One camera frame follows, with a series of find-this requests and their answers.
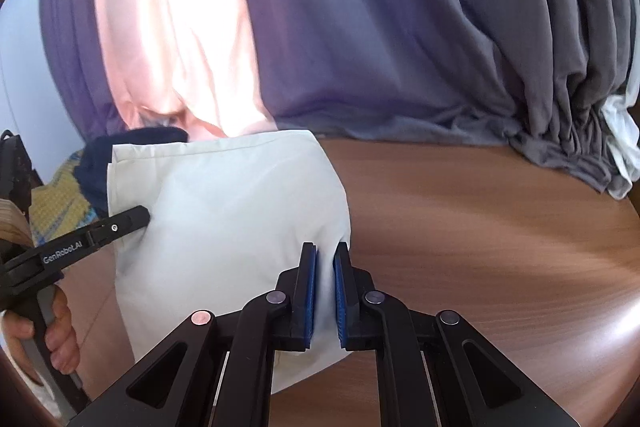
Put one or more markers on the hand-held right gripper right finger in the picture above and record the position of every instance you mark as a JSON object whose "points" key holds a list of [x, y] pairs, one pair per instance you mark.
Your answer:
{"points": [[340, 302]]}

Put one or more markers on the pink curtain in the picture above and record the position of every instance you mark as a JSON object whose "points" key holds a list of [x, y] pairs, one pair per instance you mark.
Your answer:
{"points": [[170, 22]]}

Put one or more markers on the white pants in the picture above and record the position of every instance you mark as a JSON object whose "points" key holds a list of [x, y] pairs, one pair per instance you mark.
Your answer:
{"points": [[225, 217]]}

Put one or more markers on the white curtain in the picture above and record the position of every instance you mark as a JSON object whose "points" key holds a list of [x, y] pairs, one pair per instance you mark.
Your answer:
{"points": [[622, 142]]}

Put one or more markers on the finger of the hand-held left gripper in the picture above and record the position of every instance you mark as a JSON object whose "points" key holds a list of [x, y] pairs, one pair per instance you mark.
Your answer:
{"points": [[115, 227]]}

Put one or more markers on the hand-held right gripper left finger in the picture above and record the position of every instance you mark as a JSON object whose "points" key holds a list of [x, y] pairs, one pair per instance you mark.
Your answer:
{"points": [[311, 297]]}

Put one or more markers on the grey curtain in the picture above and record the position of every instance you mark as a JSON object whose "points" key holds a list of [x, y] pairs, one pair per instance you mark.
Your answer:
{"points": [[70, 32], [400, 32]]}

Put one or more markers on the person's left hand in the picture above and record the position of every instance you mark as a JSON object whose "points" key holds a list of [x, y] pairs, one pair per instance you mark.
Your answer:
{"points": [[62, 337]]}

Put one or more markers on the stack of black folded clothes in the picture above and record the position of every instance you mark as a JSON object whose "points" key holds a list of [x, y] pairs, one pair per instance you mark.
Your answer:
{"points": [[95, 167]]}

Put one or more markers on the yellow plaid fringed scarf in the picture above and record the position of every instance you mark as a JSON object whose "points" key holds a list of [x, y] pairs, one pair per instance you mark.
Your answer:
{"points": [[60, 202]]}

